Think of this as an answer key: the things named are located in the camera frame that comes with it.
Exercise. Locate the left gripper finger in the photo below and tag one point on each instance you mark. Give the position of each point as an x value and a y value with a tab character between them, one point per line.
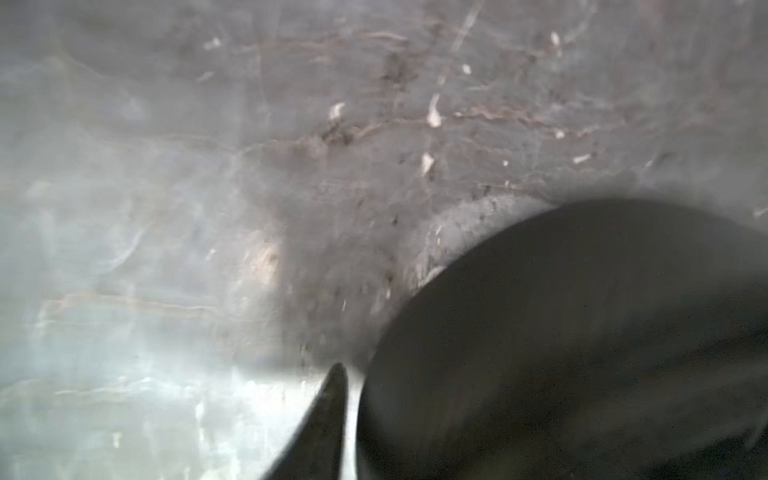
315	451

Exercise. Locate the curled black belt with buckle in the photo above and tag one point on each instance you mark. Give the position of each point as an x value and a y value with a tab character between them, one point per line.
603	339

